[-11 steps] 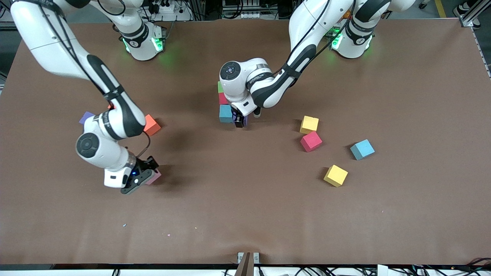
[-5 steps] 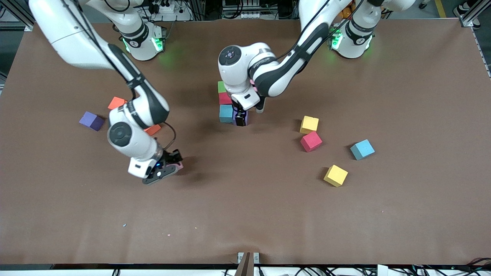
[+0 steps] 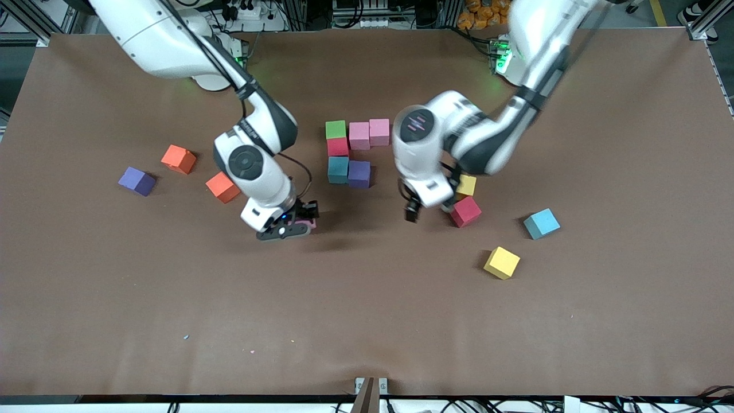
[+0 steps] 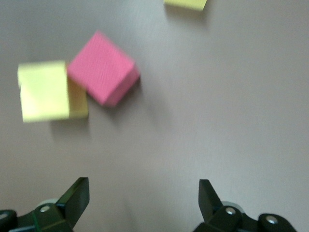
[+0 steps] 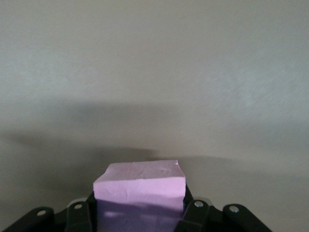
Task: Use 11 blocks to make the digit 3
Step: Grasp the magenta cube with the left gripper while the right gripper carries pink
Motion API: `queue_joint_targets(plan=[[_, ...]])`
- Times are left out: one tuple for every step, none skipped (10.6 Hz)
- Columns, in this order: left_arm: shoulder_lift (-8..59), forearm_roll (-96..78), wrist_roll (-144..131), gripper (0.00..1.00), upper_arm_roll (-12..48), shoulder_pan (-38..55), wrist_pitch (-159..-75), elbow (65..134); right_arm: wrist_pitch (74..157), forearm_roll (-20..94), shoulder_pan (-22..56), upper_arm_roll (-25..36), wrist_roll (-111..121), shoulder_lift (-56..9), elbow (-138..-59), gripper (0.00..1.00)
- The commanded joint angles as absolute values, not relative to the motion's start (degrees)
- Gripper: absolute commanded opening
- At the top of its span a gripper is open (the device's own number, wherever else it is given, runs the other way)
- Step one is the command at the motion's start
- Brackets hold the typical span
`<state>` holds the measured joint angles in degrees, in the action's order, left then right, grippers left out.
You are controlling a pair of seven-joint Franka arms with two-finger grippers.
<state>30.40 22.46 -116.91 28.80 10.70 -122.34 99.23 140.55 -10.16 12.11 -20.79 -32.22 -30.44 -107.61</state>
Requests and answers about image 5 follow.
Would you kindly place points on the pink foam cube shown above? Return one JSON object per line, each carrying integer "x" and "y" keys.
{"x": 140, "y": 188}

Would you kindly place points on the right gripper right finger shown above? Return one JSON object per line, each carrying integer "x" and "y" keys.
{"x": 195, "y": 215}

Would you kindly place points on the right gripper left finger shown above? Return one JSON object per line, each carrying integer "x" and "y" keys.
{"x": 77, "y": 217}

